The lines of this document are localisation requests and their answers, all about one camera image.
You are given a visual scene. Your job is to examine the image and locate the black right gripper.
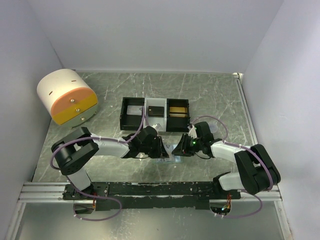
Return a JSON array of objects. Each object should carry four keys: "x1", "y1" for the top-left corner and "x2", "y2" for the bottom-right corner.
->
[{"x1": 172, "y1": 133, "x2": 203, "y2": 157}]

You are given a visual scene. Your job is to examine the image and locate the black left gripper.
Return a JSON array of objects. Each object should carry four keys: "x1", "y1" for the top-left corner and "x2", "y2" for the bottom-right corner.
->
[{"x1": 140, "y1": 136, "x2": 170, "y2": 159}]

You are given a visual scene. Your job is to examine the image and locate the white VIP credit card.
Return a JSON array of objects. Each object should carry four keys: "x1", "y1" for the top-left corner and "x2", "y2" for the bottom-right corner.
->
[{"x1": 155, "y1": 144, "x2": 176, "y2": 164}]

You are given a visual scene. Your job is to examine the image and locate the green card holder wallet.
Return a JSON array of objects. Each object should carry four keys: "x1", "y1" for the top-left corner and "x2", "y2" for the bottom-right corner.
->
[{"x1": 153, "y1": 144, "x2": 183, "y2": 164}]

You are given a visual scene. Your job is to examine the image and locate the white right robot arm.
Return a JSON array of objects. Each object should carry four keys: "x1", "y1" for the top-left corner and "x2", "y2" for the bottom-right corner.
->
[{"x1": 172, "y1": 121, "x2": 281, "y2": 199}]

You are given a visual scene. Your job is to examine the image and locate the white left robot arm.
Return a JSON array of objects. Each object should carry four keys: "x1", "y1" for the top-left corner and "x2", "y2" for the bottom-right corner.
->
[{"x1": 50, "y1": 126, "x2": 169, "y2": 200}]

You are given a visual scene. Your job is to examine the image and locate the gold cards in right bin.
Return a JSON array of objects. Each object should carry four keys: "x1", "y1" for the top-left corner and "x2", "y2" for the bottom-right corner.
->
[{"x1": 169, "y1": 106, "x2": 188, "y2": 118}]

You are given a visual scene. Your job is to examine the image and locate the black cards in middle bin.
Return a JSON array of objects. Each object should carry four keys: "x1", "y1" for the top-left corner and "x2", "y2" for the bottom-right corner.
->
[{"x1": 148, "y1": 106, "x2": 165, "y2": 118}]

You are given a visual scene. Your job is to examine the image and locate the silver cards in left bin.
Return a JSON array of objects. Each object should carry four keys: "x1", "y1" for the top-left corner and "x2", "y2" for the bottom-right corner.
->
[{"x1": 126, "y1": 105, "x2": 143, "y2": 116}]

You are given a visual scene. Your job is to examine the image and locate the black right tray bin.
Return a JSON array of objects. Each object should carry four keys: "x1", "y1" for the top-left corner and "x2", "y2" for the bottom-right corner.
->
[{"x1": 165, "y1": 98, "x2": 190, "y2": 133}]

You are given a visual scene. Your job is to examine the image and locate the black tray bin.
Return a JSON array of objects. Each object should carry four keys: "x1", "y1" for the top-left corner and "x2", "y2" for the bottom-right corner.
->
[
  {"x1": 119, "y1": 97, "x2": 145, "y2": 131},
  {"x1": 165, "y1": 98, "x2": 190, "y2": 133}
]

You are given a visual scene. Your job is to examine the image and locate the small clear plastic cup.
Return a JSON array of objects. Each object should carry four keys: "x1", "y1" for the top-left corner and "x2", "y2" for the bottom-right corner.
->
[{"x1": 209, "y1": 123, "x2": 218, "y2": 134}]

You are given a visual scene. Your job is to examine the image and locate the black left tray bin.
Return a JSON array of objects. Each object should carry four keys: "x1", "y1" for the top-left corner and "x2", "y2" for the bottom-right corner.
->
[{"x1": 119, "y1": 97, "x2": 145, "y2": 131}]

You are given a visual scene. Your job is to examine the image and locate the white middle tray bin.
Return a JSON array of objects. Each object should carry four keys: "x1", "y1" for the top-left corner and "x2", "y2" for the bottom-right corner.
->
[{"x1": 143, "y1": 97, "x2": 167, "y2": 132}]

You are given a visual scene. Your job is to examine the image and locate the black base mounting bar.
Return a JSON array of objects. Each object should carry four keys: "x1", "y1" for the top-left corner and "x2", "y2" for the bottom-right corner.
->
[{"x1": 62, "y1": 181, "x2": 241, "y2": 211}]

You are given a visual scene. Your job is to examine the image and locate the round drawer cabinet white orange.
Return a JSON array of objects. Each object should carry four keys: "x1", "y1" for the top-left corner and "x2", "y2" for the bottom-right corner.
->
[{"x1": 36, "y1": 69, "x2": 98, "y2": 128}]

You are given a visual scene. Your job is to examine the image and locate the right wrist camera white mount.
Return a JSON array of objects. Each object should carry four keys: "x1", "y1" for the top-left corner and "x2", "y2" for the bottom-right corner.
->
[{"x1": 188, "y1": 125, "x2": 198, "y2": 139}]

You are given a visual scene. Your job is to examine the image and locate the aluminium right side rail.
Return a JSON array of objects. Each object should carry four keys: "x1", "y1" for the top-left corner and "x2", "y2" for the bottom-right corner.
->
[{"x1": 232, "y1": 72, "x2": 258, "y2": 145}]

